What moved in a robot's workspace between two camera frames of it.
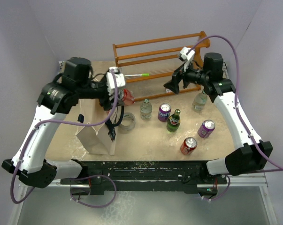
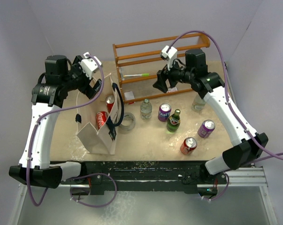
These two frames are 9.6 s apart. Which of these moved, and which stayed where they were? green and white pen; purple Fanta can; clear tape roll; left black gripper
Moved: left black gripper
Stayed: clear tape roll; purple Fanta can; green and white pen
